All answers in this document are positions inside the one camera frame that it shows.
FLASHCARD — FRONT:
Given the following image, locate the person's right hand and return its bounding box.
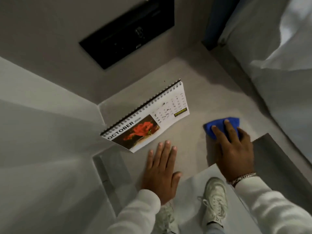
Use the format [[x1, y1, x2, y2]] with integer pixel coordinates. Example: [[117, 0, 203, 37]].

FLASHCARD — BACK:
[[211, 119, 255, 183]]

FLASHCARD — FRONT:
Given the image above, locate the person's left hand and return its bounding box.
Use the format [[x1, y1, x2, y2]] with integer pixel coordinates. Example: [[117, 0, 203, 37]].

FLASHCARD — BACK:
[[141, 140, 182, 206]]

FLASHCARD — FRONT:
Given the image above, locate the blue cleaning cloth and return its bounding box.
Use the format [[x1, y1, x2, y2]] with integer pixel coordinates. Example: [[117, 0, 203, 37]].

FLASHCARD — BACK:
[[203, 117, 242, 140]]

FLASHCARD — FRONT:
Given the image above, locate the person's right forearm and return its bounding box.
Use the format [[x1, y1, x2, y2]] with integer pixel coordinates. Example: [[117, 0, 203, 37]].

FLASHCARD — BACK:
[[234, 176, 312, 234]]

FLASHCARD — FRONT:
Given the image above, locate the person's left forearm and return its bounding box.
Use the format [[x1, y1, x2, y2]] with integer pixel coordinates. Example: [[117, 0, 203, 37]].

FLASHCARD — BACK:
[[106, 189, 161, 234]]

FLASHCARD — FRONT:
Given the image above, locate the spiral desk calendar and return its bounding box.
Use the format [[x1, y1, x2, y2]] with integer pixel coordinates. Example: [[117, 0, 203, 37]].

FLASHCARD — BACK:
[[100, 79, 190, 153]]

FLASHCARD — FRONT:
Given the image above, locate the white left sneaker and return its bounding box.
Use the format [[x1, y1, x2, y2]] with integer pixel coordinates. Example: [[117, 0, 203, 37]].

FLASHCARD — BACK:
[[156, 202, 179, 234]]

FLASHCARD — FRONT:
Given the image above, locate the white sneaker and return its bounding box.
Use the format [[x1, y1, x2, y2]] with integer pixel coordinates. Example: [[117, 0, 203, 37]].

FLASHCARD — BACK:
[[198, 177, 228, 228], [156, 202, 179, 234]]

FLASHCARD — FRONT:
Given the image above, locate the white right sneaker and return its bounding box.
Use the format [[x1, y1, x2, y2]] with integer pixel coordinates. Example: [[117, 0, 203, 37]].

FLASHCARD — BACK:
[[198, 177, 228, 228]]

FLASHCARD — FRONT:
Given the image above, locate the white bed sheet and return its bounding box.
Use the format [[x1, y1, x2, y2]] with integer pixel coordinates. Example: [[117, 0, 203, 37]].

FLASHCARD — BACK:
[[218, 0, 312, 164]]

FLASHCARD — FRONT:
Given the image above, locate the silver chain bracelet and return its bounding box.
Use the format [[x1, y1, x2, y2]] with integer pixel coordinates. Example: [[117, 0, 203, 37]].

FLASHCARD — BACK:
[[228, 172, 257, 188]]

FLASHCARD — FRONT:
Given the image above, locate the black wall panel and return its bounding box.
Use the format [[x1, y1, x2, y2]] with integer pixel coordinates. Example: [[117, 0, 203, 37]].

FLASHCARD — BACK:
[[79, 0, 175, 70]]

